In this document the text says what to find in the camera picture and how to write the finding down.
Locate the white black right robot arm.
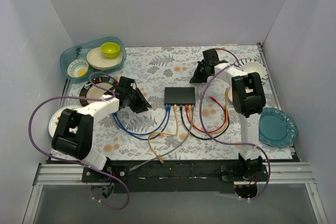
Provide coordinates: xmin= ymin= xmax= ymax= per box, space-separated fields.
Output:
xmin=190 ymin=49 xmax=266 ymax=181

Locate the black rimmed cream plate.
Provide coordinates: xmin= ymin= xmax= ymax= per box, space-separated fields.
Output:
xmin=79 ymin=77 xmax=118 ymax=106

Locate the watermelon print white plate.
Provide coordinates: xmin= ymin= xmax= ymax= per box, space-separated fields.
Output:
xmin=48 ymin=104 xmax=81 ymax=138

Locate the cream plate in tray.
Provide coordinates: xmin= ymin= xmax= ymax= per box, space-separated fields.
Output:
xmin=87 ymin=48 xmax=123 ymax=70

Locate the lime green bowl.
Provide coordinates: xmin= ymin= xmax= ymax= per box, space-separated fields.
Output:
xmin=100 ymin=42 xmax=121 ymax=58

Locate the black ethernet cable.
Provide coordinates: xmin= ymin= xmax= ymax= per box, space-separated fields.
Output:
xmin=179 ymin=104 xmax=230 ymax=141

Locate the teal plastic tray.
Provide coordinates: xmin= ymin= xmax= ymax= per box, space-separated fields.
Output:
xmin=60 ymin=36 xmax=127 ymax=83

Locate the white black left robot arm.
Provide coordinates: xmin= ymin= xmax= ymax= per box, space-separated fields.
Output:
xmin=51 ymin=77 xmax=152 ymax=182

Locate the white bowl on striped plate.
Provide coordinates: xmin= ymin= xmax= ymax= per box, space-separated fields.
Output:
xmin=243 ymin=61 xmax=266 ymax=78

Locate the white blue patterned bowl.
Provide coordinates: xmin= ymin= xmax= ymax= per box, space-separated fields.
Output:
xmin=67 ymin=59 xmax=89 ymax=78

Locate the red ethernet cable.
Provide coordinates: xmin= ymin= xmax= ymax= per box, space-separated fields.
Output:
xmin=185 ymin=97 xmax=227 ymax=133

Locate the grey ethernet cable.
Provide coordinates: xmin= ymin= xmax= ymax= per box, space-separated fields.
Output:
xmin=129 ymin=105 xmax=195 ymax=172

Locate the floral patterned table mat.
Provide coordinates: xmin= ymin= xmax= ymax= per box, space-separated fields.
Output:
xmin=51 ymin=45 xmax=295 ymax=161

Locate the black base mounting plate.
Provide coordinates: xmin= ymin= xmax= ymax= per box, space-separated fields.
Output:
xmin=81 ymin=159 xmax=263 ymax=193

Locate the black network switch box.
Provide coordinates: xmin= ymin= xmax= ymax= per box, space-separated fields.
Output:
xmin=164 ymin=87 xmax=196 ymax=105

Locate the teal scalloped plate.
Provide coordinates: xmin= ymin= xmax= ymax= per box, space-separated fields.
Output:
xmin=259 ymin=107 xmax=298 ymax=147

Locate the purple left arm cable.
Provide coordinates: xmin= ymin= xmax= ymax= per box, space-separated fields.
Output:
xmin=28 ymin=71 xmax=130 ymax=210

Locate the blue striped white plate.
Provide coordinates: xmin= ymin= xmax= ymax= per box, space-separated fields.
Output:
xmin=234 ymin=58 xmax=268 ymax=84

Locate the aluminium frame rail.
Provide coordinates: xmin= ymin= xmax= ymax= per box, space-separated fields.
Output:
xmin=22 ymin=163 xmax=87 ymax=224

